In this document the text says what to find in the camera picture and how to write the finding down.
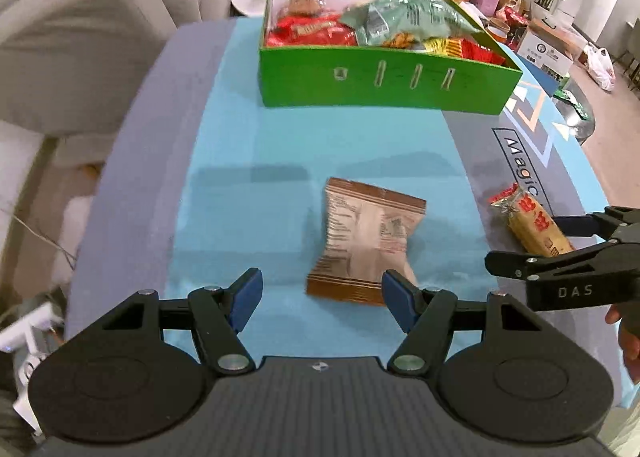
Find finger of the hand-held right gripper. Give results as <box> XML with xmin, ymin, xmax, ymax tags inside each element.
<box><xmin>551</xmin><ymin>205</ymin><xmax>640</xmax><ymax>244</ymax></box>
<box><xmin>484</xmin><ymin>238</ymin><xmax>640</xmax><ymax>284</ymax></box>

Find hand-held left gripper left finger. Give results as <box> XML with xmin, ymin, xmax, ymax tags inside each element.
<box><xmin>65</xmin><ymin>267</ymin><xmax>265</xmax><ymax>378</ymax></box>

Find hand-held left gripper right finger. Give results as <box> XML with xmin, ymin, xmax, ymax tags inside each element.
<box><xmin>381</xmin><ymin>268</ymin><xmax>577</xmax><ymax>379</ymax></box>

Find tan cracker packet red ends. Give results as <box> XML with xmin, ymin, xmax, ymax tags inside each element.
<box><xmin>488</xmin><ymin>181</ymin><xmax>576</xmax><ymax>258</ymax></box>

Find brown white snack packet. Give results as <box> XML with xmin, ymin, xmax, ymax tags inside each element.
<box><xmin>305</xmin><ymin>176</ymin><xmax>428</xmax><ymax>308</ymax></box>

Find small red snack packet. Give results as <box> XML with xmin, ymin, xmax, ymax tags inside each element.
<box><xmin>459</xmin><ymin>39</ymin><xmax>507</xmax><ymax>66</ymax></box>

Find yellow snack packet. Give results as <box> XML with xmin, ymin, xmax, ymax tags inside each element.
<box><xmin>424</xmin><ymin>36</ymin><xmax>464</xmax><ymax>58</ymax></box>

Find green cardboard box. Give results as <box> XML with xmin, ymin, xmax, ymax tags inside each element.
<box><xmin>258</xmin><ymin>0</ymin><xmax>524</xmax><ymax>116</ymax></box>

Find green clear bread bag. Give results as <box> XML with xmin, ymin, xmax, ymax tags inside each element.
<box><xmin>339</xmin><ymin>0</ymin><xmax>482</xmax><ymax>46</ymax></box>

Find large red snack packet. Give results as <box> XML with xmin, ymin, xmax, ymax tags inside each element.
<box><xmin>265</xmin><ymin>13</ymin><xmax>359</xmax><ymax>48</ymax></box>

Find clear cookie packet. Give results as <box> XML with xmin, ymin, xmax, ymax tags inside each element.
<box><xmin>284</xmin><ymin>0</ymin><xmax>327</xmax><ymax>18</ymax></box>

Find person's right hand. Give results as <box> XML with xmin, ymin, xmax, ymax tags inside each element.
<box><xmin>604</xmin><ymin>303</ymin><xmax>640</xmax><ymax>386</ymax></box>

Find round glass side table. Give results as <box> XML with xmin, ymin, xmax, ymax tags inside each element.
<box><xmin>552</xmin><ymin>81</ymin><xmax>599</xmax><ymax>143</ymax></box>

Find white plastic bag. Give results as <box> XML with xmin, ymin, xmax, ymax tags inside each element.
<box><xmin>582</xmin><ymin>44</ymin><xmax>616</xmax><ymax>90</ymax></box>

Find cardboard box with white label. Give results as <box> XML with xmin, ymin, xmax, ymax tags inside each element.
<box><xmin>517</xmin><ymin>19</ymin><xmax>586</xmax><ymax>83</ymax></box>

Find orange cup stack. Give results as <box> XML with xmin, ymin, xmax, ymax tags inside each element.
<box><xmin>487</xmin><ymin>16</ymin><xmax>514</xmax><ymax>43</ymax></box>

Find beige armchair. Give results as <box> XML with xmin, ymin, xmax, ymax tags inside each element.
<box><xmin>0</xmin><ymin>0</ymin><xmax>247</xmax><ymax>138</ymax></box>

